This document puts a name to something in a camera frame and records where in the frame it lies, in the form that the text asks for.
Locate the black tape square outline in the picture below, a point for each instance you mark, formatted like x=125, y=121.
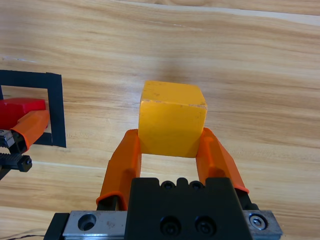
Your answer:
x=56, y=112

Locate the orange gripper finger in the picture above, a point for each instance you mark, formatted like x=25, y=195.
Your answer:
x=120, y=170
x=220, y=165

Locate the red wooden block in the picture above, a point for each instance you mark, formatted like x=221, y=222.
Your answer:
x=15, y=110

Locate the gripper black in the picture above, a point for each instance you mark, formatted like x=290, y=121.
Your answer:
x=12, y=160

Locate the yellow wooden block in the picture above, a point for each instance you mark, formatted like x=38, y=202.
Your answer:
x=172, y=125

